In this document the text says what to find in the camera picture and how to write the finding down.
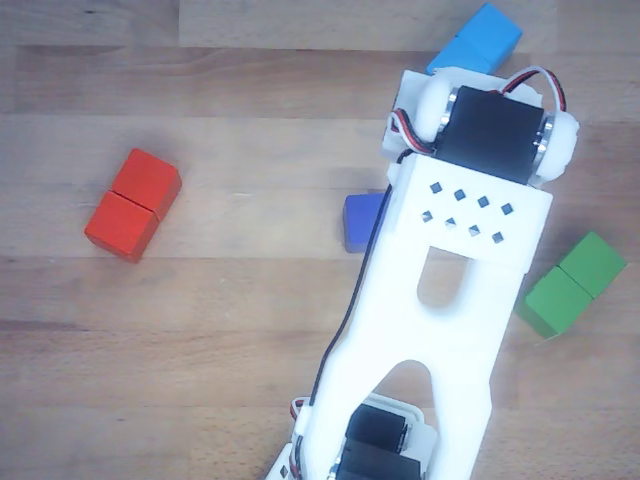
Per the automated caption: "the small purple-blue cube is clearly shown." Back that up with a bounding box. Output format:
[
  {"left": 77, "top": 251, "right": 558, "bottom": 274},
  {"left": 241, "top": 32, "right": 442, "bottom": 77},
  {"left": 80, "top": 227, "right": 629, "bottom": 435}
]
[{"left": 342, "top": 192, "right": 390, "bottom": 254}]

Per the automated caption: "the red long block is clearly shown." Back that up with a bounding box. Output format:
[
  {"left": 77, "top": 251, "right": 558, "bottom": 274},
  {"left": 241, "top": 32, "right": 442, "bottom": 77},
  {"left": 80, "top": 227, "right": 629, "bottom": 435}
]
[{"left": 83, "top": 147, "right": 183, "bottom": 265}]

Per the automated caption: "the green long block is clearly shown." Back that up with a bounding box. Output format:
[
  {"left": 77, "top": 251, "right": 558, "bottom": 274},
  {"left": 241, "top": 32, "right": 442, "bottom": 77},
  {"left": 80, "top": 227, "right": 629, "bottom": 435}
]
[{"left": 514, "top": 230, "right": 628, "bottom": 340}]

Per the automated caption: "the light blue long block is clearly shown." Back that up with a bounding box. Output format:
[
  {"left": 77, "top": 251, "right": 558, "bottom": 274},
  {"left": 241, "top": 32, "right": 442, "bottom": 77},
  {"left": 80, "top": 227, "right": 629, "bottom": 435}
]
[{"left": 425, "top": 1, "right": 524, "bottom": 76}]

